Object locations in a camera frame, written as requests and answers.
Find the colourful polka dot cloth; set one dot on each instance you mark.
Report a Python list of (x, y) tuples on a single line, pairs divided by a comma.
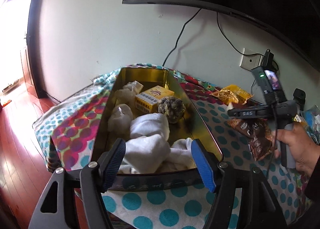
[(174, 199)]

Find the black camera clamp mount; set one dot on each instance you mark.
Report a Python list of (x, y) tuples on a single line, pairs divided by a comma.
[(299, 97)]

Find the black action camera with screen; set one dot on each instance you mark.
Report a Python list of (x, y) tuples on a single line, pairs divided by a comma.
[(270, 85)]

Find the person's right hand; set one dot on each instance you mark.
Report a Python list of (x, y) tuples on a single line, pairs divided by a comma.
[(303, 149)]

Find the yellow 0.3MM snack bag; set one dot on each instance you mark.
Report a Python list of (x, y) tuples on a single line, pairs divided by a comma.
[(232, 94)]

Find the knitted yarn ball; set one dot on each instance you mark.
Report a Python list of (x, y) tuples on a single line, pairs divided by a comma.
[(173, 108)]

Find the clear plastic bag blue items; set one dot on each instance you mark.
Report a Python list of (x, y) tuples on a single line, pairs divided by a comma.
[(311, 117)]

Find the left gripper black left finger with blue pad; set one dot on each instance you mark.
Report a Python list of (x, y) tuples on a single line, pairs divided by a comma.
[(56, 207)]

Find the black power adapter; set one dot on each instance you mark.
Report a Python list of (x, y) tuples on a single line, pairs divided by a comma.
[(268, 63)]

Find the white wall socket plate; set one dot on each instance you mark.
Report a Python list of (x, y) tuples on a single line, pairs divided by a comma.
[(250, 59)]

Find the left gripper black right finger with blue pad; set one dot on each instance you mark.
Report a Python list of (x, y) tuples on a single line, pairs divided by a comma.
[(259, 207)]

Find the gold rectangular tin box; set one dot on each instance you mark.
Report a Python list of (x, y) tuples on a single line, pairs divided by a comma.
[(192, 125)]

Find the brown 0.3MM snack bag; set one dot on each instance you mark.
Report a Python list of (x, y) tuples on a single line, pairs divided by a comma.
[(259, 135)]

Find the yellow white medicine box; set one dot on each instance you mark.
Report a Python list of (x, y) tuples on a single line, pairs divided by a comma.
[(147, 101)]

